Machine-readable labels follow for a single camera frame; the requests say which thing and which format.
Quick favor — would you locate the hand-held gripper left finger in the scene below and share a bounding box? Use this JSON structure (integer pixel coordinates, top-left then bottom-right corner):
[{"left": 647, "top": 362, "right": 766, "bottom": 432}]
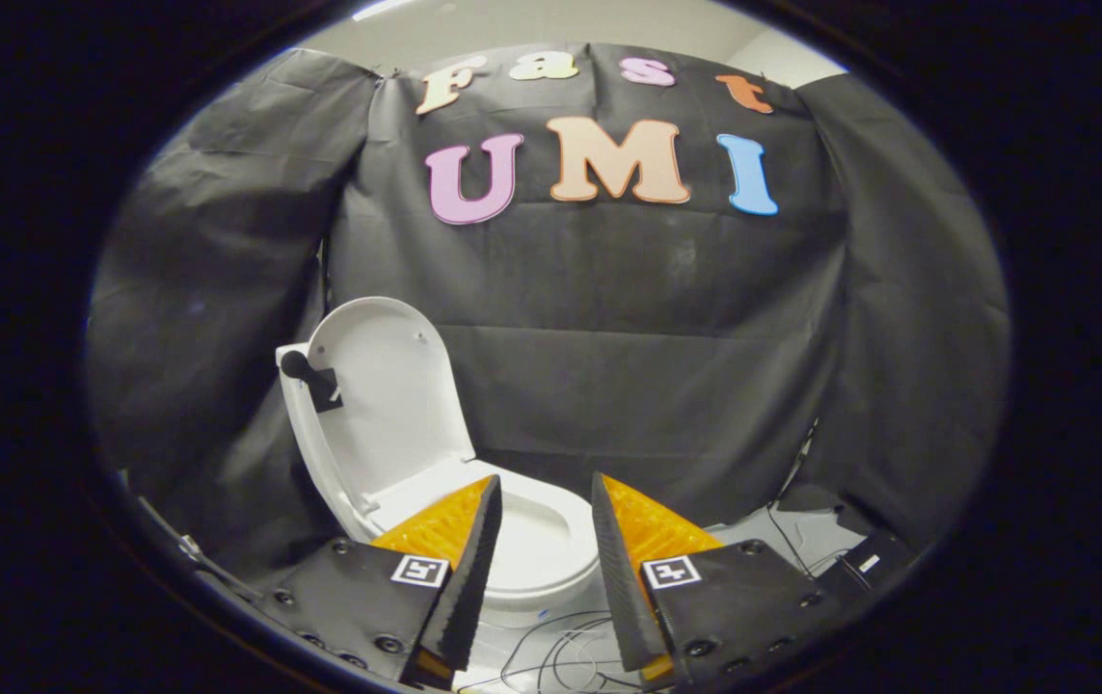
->
[{"left": 256, "top": 474, "right": 503, "bottom": 687}]

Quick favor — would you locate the white toilet seat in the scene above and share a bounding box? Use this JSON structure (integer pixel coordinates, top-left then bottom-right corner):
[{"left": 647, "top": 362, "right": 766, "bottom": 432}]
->
[{"left": 367, "top": 458, "right": 602, "bottom": 594}]

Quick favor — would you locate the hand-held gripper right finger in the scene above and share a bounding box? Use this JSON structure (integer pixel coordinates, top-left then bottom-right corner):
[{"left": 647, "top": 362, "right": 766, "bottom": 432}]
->
[{"left": 591, "top": 472, "right": 855, "bottom": 687}]

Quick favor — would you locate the black backdrop cloth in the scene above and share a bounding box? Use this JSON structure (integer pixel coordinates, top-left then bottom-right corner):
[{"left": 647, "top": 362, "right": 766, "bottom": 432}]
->
[{"left": 86, "top": 42, "right": 1012, "bottom": 579}]

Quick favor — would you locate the black box with white label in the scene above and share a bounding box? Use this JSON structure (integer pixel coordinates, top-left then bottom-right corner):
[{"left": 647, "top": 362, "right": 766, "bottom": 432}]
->
[{"left": 816, "top": 528, "right": 918, "bottom": 594}]

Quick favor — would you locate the tangle of thin floor cables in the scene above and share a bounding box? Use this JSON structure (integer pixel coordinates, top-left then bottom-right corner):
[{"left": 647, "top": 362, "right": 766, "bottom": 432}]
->
[{"left": 497, "top": 501, "right": 860, "bottom": 694}]

